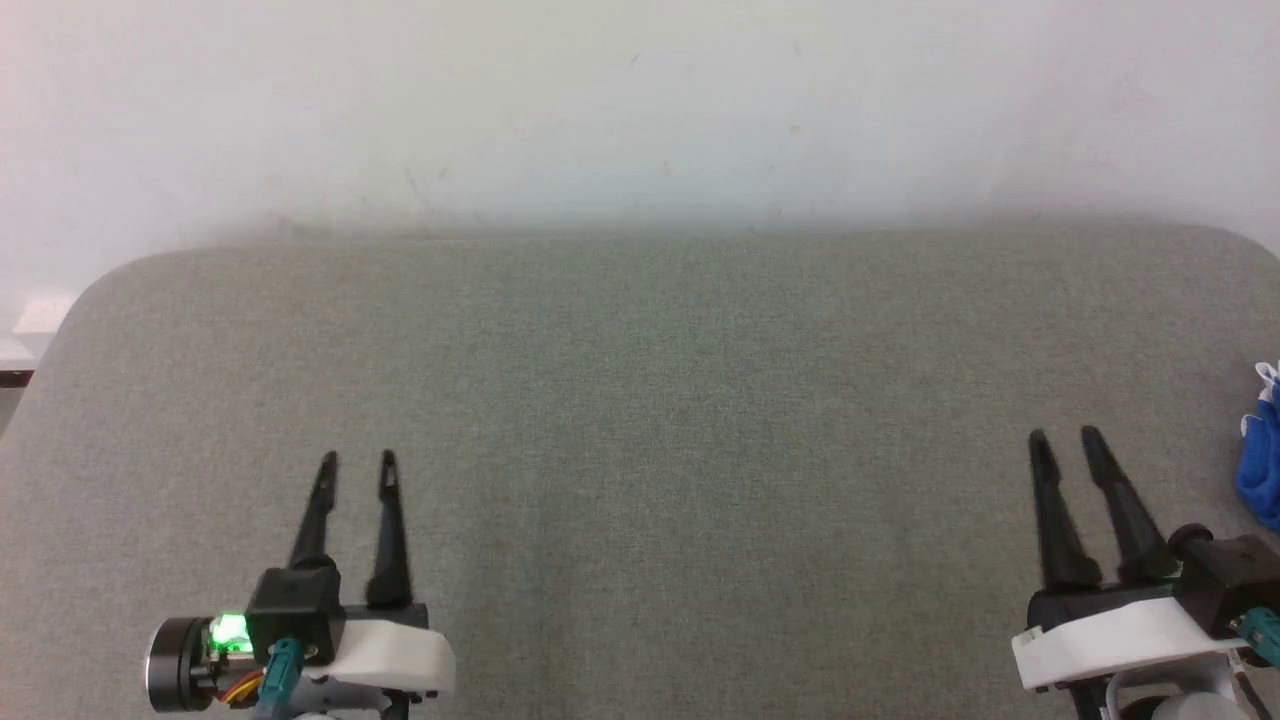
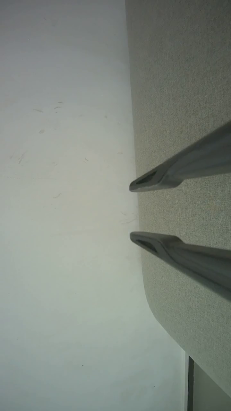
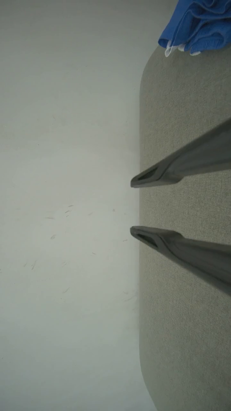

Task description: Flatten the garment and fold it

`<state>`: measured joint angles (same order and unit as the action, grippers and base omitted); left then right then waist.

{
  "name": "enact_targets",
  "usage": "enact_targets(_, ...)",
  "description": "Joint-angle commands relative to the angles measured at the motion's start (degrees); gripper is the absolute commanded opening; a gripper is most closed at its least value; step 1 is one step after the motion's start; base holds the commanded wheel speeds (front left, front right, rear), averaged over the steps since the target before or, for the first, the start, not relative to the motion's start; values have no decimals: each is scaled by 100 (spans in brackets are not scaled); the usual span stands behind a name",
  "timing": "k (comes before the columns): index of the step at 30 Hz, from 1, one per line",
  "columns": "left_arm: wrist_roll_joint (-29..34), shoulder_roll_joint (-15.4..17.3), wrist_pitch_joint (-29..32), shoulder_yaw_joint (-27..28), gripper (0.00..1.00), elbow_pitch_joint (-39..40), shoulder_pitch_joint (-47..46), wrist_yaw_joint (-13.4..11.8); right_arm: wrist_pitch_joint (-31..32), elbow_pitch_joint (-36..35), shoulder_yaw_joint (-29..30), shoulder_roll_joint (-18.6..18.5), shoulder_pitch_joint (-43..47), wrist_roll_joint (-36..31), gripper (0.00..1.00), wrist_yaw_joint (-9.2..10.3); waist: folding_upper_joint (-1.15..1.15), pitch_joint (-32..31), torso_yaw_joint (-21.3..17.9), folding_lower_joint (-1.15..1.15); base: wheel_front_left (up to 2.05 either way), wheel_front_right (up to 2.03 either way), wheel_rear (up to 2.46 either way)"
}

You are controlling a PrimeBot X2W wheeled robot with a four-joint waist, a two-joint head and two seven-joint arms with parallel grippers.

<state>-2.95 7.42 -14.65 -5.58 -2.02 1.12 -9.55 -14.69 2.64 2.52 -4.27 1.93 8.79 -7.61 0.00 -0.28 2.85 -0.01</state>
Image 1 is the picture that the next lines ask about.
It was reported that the blue and white garment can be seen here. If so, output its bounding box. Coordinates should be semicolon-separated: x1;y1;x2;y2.
1234;360;1280;531

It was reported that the white skirting board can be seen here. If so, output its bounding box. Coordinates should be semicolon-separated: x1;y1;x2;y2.
0;292;79;389

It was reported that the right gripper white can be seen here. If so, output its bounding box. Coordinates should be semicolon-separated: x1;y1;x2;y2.
1010;425;1251;720

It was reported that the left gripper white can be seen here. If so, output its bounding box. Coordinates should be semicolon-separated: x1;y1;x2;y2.
289;449;458;720

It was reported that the right arm teal plug cable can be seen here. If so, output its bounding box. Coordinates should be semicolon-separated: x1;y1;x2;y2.
1232;612;1280;669

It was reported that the arm teal plug cable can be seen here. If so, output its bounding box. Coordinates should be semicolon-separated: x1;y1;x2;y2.
250;640;303;720
1232;612;1280;669

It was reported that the left arm teal plug cable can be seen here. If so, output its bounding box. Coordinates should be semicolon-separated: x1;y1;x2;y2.
250;640;303;720

